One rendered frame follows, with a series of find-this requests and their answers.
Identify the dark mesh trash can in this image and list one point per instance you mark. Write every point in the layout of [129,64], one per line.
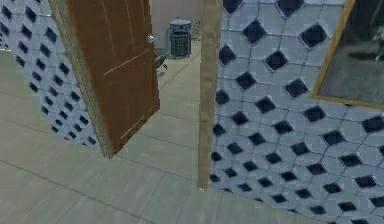
[180,38]

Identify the silver round door knob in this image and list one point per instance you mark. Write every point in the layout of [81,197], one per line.
[152,38]

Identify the brown wooden room door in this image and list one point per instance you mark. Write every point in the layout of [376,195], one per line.
[116,73]

